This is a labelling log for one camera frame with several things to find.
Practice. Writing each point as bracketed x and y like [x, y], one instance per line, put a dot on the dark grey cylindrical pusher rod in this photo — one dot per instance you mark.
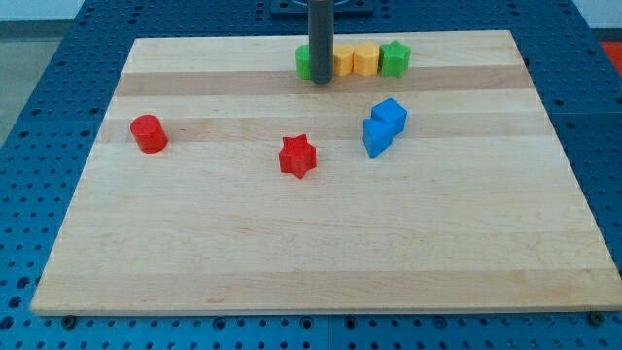
[320, 35]

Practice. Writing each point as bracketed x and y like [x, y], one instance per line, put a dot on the green cylinder block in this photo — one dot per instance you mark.
[302, 62]

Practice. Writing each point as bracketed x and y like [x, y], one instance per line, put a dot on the yellow heart block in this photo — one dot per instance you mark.
[343, 59]

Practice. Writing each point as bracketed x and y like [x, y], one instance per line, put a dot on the yellow hexagon block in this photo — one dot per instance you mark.
[366, 58]

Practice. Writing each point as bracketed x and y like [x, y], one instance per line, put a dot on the green star block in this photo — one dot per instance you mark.
[394, 59]

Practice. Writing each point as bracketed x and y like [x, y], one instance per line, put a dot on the blue cube block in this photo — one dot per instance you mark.
[390, 111]

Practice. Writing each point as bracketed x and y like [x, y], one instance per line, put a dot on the blue triangle block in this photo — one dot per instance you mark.
[377, 136]

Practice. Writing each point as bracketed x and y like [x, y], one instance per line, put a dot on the red star block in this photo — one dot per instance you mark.
[297, 156]

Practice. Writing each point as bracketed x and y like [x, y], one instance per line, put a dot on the light wooden board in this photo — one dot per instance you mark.
[474, 207]

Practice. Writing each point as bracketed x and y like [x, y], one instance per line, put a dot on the red cylinder block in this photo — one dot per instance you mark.
[149, 134]

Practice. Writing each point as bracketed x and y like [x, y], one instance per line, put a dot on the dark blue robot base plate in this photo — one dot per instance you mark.
[299, 8]

